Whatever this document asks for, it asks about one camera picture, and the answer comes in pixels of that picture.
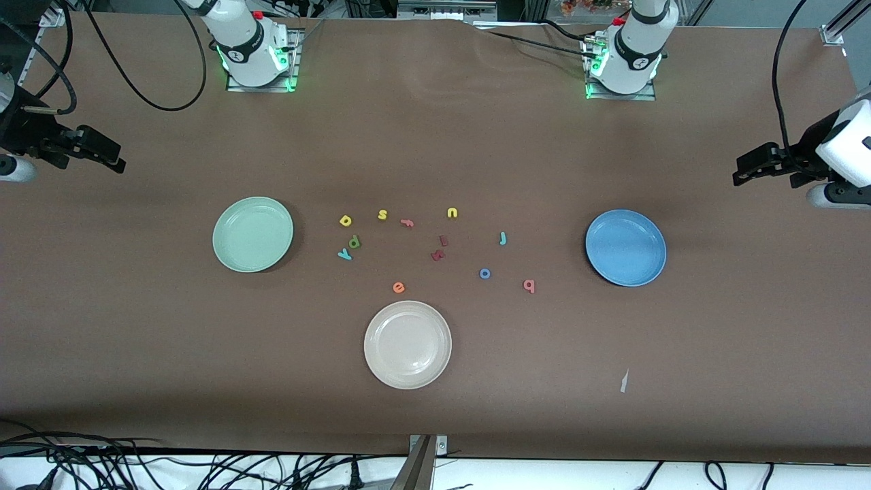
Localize blue plate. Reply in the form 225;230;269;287
585;209;668;287

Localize green plate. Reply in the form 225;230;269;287
212;197;295;274

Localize grey equipment box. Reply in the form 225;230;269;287
397;0;498;22

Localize beige plate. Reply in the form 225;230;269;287
363;300;453;390

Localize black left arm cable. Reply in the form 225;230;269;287
771;0;810;164

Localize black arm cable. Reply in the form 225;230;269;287
0;0;208;115
771;0;810;164

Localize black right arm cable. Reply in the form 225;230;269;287
0;0;208;115

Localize aluminium side rail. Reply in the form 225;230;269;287
16;7;69;86

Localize aluminium frame profile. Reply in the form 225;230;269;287
819;0;871;47

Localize thin black table cable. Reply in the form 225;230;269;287
540;18;591;44
484;30;593;59

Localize tangled black floor cables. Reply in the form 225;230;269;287
0;419;409;490

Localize metal table edge bracket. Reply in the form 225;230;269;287
408;434;448;490

